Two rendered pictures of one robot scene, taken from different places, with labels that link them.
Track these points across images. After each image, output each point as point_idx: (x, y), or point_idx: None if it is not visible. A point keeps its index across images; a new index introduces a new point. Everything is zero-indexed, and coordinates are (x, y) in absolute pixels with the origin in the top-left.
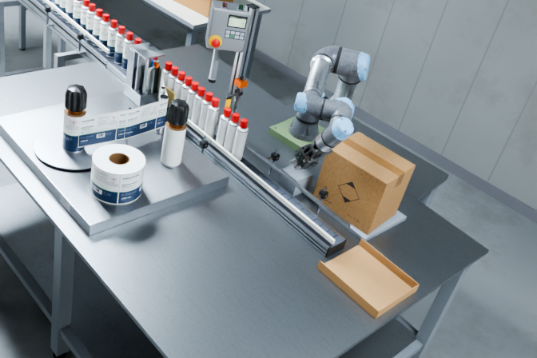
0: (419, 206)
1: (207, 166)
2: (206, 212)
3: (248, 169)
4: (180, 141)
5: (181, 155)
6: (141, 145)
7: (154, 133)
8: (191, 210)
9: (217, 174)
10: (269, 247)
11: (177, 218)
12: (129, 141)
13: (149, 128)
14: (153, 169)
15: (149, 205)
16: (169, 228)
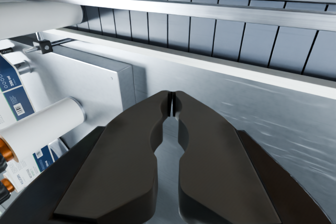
0: None
1: (89, 79)
2: (169, 145)
3: (111, 44)
4: (39, 142)
5: (66, 113)
6: (49, 104)
7: (31, 74)
8: (157, 151)
9: (108, 84)
10: (313, 169)
11: (161, 172)
12: (44, 107)
13: (22, 95)
14: (85, 134)
15: None
16: (170, 190)
